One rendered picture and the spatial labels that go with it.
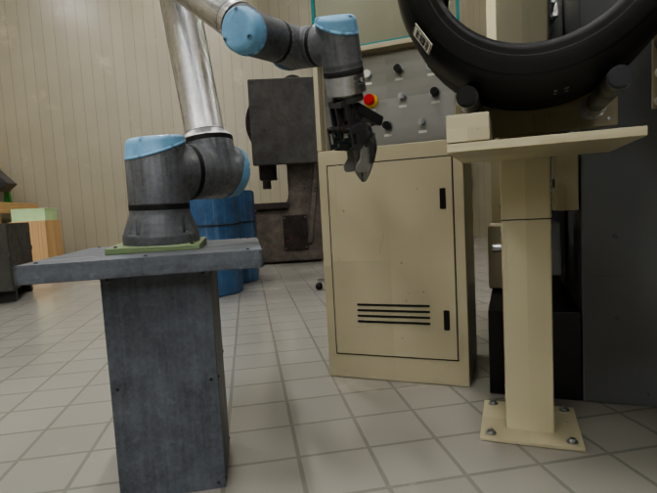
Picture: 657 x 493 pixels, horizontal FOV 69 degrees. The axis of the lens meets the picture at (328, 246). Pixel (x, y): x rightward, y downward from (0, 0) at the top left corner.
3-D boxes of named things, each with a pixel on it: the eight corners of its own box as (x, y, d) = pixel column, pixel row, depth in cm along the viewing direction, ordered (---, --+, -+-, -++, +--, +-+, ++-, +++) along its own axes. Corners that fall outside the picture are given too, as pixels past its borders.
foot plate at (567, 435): (484, 402, 161) (484, 395, 161) (573, 410, 151) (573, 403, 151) (479, 439, 136) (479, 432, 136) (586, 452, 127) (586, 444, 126)
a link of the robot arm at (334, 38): (328, 15, 109) (365, 8, 103) (337, 72, 114) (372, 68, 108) (302, 20, 102) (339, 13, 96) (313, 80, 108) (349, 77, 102)
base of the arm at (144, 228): (119, 247, 113) (116, 205, 112) (125, 241, 131) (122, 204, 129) (202, 243, 119) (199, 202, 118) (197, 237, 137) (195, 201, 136)
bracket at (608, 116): (457, 141, 137) (456, 107, 137) (615, 126, 123) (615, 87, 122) (455, 140, 134) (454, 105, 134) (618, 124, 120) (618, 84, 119)
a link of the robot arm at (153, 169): (115, 205, 122) (109, 135, 120) (173, 202, 136) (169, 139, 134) (149, 204, 113) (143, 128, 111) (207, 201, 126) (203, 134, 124)
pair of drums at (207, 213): (259, 274, 511) (253, 190, 504) (262, 293, 391) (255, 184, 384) (187, 280, 499) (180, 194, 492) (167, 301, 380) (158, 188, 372)
